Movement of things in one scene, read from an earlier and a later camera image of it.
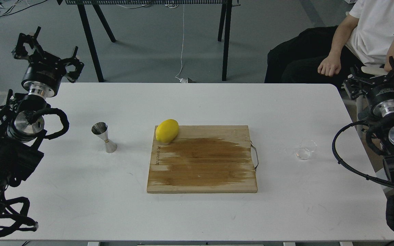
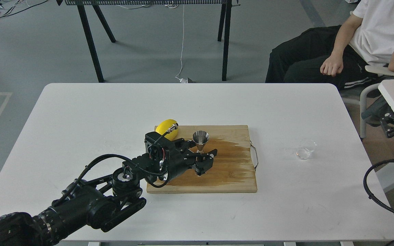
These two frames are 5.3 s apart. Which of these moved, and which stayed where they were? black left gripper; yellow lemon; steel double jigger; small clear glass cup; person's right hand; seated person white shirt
Moved: black left gripper; steel double jigger
Stayed: yellow lemon; seated person white shirt; small clear glass cup; person's right hand
